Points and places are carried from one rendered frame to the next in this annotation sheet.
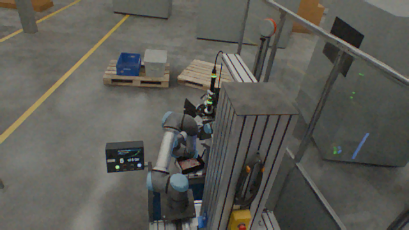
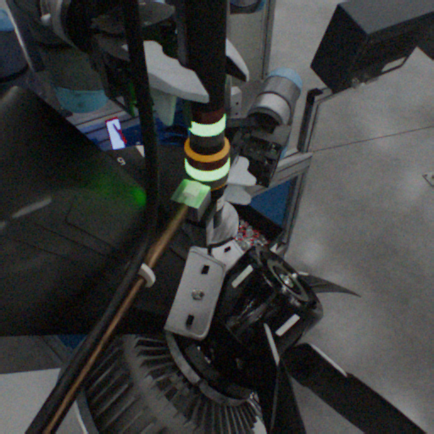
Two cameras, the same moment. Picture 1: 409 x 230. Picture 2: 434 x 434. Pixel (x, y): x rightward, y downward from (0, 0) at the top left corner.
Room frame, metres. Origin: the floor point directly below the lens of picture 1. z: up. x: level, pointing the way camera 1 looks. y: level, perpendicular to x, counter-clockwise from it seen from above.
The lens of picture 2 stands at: (2.22, -0.10, 1.64)
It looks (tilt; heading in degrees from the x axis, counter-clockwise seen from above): 51 degrees down; 166
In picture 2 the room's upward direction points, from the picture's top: straight up
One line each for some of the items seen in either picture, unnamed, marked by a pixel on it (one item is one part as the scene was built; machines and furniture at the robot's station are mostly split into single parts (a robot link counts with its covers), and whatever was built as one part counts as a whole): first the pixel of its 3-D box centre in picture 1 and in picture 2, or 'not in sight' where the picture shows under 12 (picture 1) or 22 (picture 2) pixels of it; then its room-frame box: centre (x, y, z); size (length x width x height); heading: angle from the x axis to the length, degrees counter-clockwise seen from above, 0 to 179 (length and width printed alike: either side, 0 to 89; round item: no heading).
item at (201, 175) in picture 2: not in sight; (207, 160); (1.93, -0.04, 1.36); 0.04 x 0.04 x 0.01
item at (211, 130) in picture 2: not in sight; (206, 119); (1.93, -0.04, 1.42); 0.03 x 0.03 x 0.01
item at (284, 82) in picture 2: (176, 140); (278, 97); (1.59, 0.19, 1.17); 0.11 x 0.08 x 0.09; 144
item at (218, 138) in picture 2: not in sight; (206, 130); (1.93, -0.04, 1.40); 0.03 x 0.03 x 0.01
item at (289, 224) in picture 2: (150, 215); (282, 242); (1.43, 0.36, 0.39); 0.04 x 0.04 x 0.78; 17
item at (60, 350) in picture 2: not in sight; (64, 359); (1.69, -0.46, 0.39); 0.04 x 0.04 x 0.78; 17
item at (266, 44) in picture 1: (246, 114); not in sight; (2.50, -0.48, 0.90); 0.08 x 0.06 x 1.80; 52
